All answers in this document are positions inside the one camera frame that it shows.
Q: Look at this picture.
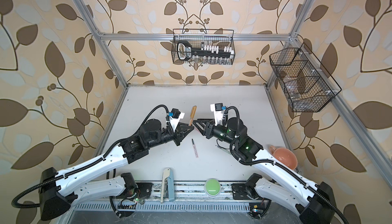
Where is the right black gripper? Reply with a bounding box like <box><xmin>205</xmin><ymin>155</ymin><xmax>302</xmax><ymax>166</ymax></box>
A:
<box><xmin>194</xmin><ymin>118</ymin><xmax>238</xmax><ymax>149</ymax></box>

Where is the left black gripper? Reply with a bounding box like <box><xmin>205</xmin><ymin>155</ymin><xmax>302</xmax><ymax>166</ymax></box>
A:
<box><xmin>146</xmin><ymin>121</ymin><xmax>194</xmax><ymax>150</ymax></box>

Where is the brown pen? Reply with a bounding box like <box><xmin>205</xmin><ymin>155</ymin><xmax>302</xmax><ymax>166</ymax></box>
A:
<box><xmin>188</xmin><ymin>106</ymin><xmax>197</xmax><ymax>126</ymax></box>

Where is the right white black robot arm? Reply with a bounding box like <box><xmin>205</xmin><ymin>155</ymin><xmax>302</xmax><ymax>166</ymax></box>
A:
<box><xmin>193</xmin><ymin>104</ymin><xmax>349</xmax><ymax>224</ymax></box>

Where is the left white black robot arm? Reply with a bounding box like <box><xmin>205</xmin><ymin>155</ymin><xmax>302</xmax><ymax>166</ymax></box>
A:
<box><xmin>11</xmin><ymin>105</ymin><xmax>194</xmax><ymax>221</ymax></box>

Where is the pink pen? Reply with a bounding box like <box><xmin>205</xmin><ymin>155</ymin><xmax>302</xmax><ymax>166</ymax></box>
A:
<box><xmin>192</xmin><ymin>139</ymin><xmax>199</xmax><ymax>158</ymax></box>

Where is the green pen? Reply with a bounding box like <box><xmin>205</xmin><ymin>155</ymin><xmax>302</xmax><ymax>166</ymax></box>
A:
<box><xmin>216</xmin><ymin>145</ymin><xmax>230</xmax><ymax>154</ymax></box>

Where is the green round button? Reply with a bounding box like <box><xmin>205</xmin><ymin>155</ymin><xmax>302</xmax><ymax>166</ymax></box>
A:
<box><xmin>204</xmin><ymin>178</ymin><xmax>222</xmax><ymax>197</ymax></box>

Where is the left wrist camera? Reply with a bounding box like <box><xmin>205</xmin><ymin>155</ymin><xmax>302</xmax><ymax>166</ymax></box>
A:
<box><xmin>168</xmin><ymin>108</ymin><xmax>185</xmax><ymax>131</ymax></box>

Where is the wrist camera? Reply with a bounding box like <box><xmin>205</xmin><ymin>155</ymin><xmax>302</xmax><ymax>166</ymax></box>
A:
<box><xmin>210</xmin><ymin>103</ymin><xmax>226</xmax><ymax>126</ymax></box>
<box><xmin>168</xmin><ymin>108</ymin><xmax>185</xmax><ymax>131</ymax></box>

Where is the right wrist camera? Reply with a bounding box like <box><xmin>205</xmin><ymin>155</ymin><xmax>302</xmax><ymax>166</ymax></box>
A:
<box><xmin>210</xmin><ymin>103</ymin><xmax>226</xmax><ymax>126</ymax></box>

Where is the black socket set rail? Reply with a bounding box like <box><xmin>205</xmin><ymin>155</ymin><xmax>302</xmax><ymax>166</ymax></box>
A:
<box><xmin>174</xmin><ymin>40</ymin><xmax>235</xmax><ymax>61</ymax></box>

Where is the rear black wire basket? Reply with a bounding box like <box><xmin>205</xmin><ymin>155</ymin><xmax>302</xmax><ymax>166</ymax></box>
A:
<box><xmin>171</xmin><ymin>28</ymin><xmax>236</xmax><ymax>65</ymax></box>

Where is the side black wire basket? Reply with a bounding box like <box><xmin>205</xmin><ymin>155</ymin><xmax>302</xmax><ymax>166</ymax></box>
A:
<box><xmin>269</xmin><ymin>43</ymin><xmax>342</xmax><ymax>112</ymax></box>

